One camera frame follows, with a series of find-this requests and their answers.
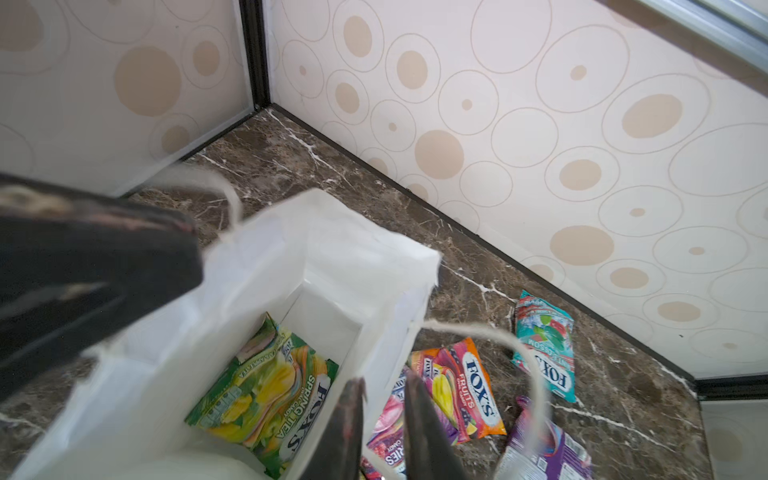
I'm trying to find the green candy packet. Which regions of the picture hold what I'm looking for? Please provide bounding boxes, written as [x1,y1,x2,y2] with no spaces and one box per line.
[185,314,339,479]

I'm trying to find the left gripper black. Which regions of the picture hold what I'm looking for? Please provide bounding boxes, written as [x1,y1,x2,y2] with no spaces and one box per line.
[1,174,203,399]

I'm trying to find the left black frame post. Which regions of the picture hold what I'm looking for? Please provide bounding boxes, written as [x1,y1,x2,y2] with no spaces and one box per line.
[239,0,272,112]

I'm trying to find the pink Fox's berries packet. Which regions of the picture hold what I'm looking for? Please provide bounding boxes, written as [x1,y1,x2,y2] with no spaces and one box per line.
[359,368,460,480]

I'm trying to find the right black frame post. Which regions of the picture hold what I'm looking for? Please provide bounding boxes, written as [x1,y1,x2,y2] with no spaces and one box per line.
[694,374,768,401]

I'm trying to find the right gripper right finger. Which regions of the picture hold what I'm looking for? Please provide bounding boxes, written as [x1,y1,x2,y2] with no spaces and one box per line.
[404,371,468,480]

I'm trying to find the teal Fox's candy packet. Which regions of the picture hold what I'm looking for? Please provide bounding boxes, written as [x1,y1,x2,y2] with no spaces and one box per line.
[513,290,577,403]

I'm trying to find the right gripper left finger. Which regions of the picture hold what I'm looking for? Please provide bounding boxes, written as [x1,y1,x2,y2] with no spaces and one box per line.
[300,377,366,480]

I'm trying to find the black frame post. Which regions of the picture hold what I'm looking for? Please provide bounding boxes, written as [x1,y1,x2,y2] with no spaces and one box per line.
[239,0,272,112]
[694,374,768,401]

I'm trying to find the horizontal aluminium rail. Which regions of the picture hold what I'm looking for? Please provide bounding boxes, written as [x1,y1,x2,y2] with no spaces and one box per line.
[641,0,767,62]

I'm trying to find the white paper bag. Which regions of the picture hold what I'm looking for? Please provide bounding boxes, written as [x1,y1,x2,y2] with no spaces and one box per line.
[8,164,550,480]

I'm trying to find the orange red Fox's packet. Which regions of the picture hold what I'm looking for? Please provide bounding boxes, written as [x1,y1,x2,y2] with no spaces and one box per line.
[407,338,507,444]

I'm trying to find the purple candy packet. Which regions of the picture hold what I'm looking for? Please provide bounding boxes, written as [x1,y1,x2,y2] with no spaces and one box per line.
[492,396,593,480]

